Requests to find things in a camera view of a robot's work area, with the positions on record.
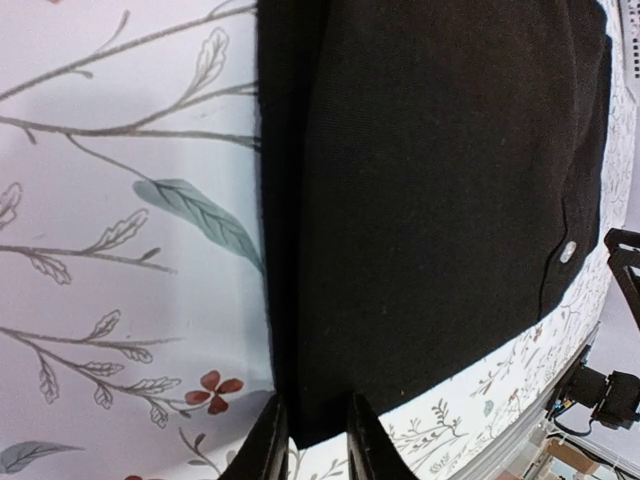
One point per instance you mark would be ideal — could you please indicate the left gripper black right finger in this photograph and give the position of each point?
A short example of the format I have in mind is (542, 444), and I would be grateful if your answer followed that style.
(372, 455)

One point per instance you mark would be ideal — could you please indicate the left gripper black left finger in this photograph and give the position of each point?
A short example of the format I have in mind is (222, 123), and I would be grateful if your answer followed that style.
(264, 453)

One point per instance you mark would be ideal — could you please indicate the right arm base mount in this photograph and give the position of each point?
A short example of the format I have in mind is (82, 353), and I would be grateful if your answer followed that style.
(613, 400)

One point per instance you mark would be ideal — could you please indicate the black long sleeve shirt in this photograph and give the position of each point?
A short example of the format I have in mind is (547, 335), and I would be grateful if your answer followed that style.
(430, 183)

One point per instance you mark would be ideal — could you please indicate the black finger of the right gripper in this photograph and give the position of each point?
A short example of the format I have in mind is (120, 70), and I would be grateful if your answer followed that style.
(623, 261)

